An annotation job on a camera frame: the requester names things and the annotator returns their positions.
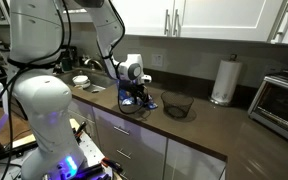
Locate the white under-sink cabinet door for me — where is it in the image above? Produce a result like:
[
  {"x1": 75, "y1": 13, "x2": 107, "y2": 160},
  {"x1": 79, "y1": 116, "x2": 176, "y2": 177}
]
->
[{"x1": 67, "y1": 98, "x2": 98, "y2": 148}]

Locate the white lower cabinet door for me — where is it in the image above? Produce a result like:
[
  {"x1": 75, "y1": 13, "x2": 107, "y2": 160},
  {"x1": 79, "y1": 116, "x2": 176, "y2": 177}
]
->
[{"x1": 163, "y1": 138, "x2": 227, "y2": 180}]

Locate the white drawer stack front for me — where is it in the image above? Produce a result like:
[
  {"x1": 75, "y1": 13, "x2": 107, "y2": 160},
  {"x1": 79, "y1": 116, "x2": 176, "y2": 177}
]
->
[{"x1": 92, "y1": 106, "x2": 168, "y2": 180}]

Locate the blue cardboard box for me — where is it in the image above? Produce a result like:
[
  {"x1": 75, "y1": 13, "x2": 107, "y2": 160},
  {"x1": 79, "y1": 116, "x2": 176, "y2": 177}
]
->
[{"x1": 116, "y1": 78, "x2": 139, "y2": 101}]

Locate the white bowl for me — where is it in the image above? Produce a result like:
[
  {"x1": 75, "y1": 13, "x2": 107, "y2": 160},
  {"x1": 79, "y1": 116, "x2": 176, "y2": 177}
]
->
[{"x1": 72, "y1": 74, "x2": 91, "y2": 90}]

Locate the black cable bundle on arm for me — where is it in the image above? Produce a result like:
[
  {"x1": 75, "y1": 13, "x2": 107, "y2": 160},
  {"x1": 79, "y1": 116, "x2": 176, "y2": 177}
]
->
[{"x1": 0, "y1": 0, "x2": 73, "y2": 180}]

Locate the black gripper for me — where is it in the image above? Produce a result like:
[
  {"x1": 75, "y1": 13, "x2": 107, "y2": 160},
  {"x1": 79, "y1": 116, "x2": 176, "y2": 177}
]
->
[{"x1": 123, "y1": 80, "x2": 151, "y2": 105}]

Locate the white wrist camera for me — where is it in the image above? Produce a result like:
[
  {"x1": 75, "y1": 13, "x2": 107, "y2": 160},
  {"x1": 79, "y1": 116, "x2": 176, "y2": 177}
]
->
[{"x1": 139, "y1": 74, "x2": 153, "y2": 85}]

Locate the steel kitchen sink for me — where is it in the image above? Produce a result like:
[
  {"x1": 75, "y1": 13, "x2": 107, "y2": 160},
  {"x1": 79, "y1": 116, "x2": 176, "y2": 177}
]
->
[{"x1": 55, "y1": 68, "x2": 117, "y2": 94}]

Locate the metal paper towel holder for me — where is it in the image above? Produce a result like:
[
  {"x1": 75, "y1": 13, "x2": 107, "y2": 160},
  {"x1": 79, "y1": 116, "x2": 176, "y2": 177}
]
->
[{"x1": 208, "y1": 53, "x2": 239, "y2": 108}]

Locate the large blue snack packet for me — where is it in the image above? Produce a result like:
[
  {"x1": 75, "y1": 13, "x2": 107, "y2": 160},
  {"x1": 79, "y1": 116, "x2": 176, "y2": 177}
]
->
[{"x1": 145, "y1": 95, "x2": 159, "y2": 110}]

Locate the silver toaster oven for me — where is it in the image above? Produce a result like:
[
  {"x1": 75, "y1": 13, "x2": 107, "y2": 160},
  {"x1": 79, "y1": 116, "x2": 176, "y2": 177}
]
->
[{"x1": 247, "y1": 69, "x2": 288, "y2": 149}]

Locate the silver cabinet door handle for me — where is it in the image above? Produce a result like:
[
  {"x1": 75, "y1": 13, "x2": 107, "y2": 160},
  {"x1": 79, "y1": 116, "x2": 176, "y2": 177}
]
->
[
  {"x1": 172, "y1": 9, "x2": 182, "y2": 38},
  {"x1": 270, "y1": 1, "x2": 288, "y2": 44},
  {"x1": 164, "y1": 9, "x2": 172, "y2": 37}
]

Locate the small blue snack packet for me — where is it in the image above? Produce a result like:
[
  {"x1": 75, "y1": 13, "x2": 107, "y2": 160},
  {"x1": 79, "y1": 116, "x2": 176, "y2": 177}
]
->
[{"x1": 121, "y1": 98, "x2": 133, "y2": 107}]

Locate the black screwdriver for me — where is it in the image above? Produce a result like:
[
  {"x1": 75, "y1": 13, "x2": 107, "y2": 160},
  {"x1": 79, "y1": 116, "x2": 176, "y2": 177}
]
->
[{"x1": 74, "y1": 120, "x2": 88, "y2": 142}]

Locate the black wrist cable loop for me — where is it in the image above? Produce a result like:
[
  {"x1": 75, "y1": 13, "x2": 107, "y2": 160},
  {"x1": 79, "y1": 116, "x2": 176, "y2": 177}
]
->
[{"x1": 97, "y1": 0, "x2": 152, "y2": 116}]

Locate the white wall outlet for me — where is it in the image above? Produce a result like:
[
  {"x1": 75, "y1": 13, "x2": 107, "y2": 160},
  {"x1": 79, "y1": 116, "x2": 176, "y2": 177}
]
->
[{"x1": 151, "y1": 53, "x2": 164, "y2": 67}]

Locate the black bar tool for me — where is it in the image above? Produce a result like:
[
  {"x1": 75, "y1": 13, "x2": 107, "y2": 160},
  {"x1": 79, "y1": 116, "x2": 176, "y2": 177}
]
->
[{"x1": 75, "y1": 163, "x2": 104, "y2": 180}]

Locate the chrome sink faucet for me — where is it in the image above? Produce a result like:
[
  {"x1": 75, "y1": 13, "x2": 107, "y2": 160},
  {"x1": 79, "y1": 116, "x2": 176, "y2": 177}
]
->
[{"x1": 83, "y1": 57, "x2": 106, "y2": 72}]

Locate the black coffee maker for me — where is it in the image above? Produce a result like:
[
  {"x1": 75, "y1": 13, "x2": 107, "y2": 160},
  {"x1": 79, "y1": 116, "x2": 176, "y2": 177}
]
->
[{"x1": 61, "y1": 44, "x2": 79, "y2": 73}]

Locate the silver drawer handle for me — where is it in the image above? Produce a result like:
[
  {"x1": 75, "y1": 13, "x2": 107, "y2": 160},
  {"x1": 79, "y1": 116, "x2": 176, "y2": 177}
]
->
[
  {"x1": 113, "y1": 125, "x2": 131, "y2": 136},
  {"x1": 116, "y1": 148, "x2": 133, "y2": 160}
]

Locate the black wire mesh basket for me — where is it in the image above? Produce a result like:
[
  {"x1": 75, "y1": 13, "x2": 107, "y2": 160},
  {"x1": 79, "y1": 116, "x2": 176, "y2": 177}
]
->
[{"x1": 160, "y1": 90, "x2": 195, "y2": 119}]

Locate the white paper towel roll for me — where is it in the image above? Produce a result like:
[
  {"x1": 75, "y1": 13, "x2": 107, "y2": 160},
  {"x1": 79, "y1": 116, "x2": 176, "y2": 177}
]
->
[{"x1": 210, "y1": 59, "x2": 243, "y2": 104}]

